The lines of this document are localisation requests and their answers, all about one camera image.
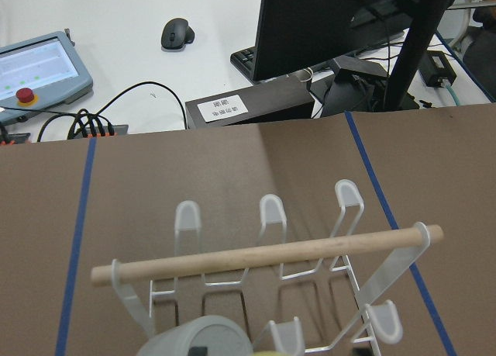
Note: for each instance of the grey plastic cup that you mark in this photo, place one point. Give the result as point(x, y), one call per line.
point(217, 334)

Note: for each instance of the wooden rack dowel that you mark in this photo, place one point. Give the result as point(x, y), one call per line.
point(256, 257)

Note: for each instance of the black box with label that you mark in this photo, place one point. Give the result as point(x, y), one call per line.
point(277, 100)

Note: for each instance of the black keyboard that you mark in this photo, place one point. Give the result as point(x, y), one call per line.
point(242, 60)

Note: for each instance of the black computer mouse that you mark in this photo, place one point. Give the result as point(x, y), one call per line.
point(176, 34)

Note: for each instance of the orange black connector hub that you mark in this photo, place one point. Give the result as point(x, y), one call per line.
point(84, 124)

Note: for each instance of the black monitor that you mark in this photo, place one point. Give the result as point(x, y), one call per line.
point(294, 34)

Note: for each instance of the black power adapter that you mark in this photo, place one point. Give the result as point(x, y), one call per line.
point(435, 69)

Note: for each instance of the blue teach pendant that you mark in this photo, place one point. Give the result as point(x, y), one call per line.
point(40, 73)

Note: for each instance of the white wire cup rack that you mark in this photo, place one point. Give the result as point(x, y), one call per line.
point(322, 306)

